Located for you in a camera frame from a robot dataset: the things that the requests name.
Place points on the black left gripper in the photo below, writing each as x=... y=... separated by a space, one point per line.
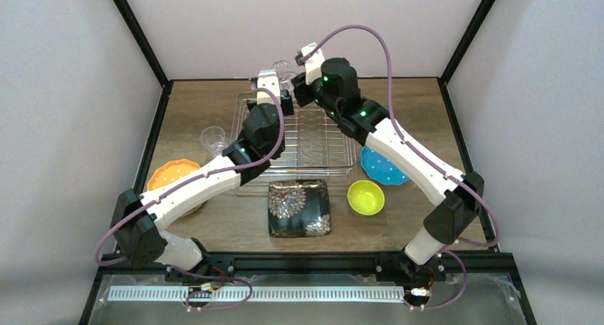
x=286 y=102

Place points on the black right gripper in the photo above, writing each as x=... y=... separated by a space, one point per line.
x=300 y=93

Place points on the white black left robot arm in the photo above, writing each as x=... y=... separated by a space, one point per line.
x=140 y=222

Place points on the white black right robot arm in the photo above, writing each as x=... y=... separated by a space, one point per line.
x=332 y=84

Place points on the small clear plastic cup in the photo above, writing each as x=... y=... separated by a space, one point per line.
x=213 y=140

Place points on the black floral square plate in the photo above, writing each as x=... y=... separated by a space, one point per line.
x=298 y=208

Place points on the blue polka dot plate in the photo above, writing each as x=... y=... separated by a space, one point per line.
x=380 y=169

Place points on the orange polka dot plate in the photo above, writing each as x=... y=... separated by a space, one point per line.
x=169 y=173

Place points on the yellow green bowl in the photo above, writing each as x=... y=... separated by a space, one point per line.
x=365 y=198

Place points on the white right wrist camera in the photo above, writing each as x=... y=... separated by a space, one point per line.
x=311 y=58

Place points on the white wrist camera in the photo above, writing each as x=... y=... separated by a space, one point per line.
x=311 y=58
x=266 y=76

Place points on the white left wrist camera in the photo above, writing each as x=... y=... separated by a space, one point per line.
x=266 y=76

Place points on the metal wire dish rack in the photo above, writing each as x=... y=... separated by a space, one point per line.
x=314 y=146

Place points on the black aluminium frame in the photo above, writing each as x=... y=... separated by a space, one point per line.
x=491 y=260

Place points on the white slotted cable duct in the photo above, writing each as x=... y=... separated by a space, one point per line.
x=380 y=294

